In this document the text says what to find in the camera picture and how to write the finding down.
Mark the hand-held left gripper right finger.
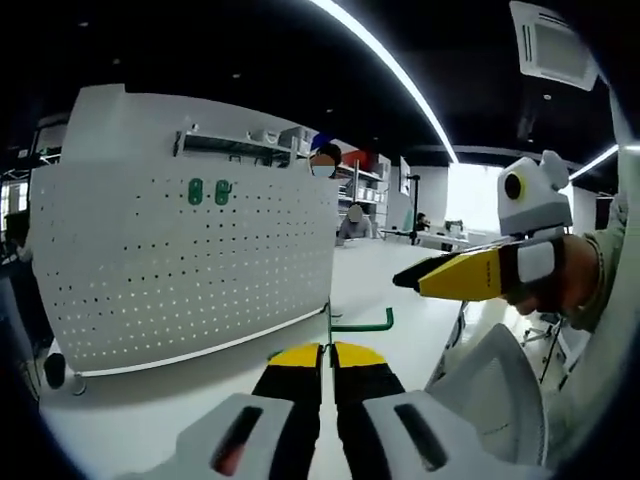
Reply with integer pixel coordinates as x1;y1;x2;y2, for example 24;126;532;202
331;341;551;480

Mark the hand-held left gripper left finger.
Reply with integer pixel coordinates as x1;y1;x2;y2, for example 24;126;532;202
117;342;322;480

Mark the white perforated mounting plate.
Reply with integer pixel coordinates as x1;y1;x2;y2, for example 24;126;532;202
28;160;346;397

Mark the person's right hand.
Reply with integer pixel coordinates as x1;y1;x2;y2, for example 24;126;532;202
502;234;602;317

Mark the black tripod stand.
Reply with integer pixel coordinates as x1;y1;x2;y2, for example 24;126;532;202
405;172;423;247

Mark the white mesh chair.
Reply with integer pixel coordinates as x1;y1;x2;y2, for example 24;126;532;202
424;299;551;466

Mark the ceiling air conditioner vent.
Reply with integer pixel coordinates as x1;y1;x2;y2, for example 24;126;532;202
509;0;601;92

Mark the person's torso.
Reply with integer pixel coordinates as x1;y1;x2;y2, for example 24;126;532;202
544;89;639;471

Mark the ceiling light strip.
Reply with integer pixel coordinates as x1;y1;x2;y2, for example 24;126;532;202
309;0;460;164

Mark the metal storage shelf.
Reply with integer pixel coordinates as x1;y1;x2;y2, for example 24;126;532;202
173;127;394;206

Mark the black container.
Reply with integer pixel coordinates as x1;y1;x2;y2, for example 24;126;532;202
43;352;67;390

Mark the white partition panel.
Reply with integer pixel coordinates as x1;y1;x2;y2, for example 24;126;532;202
64;83;321;167

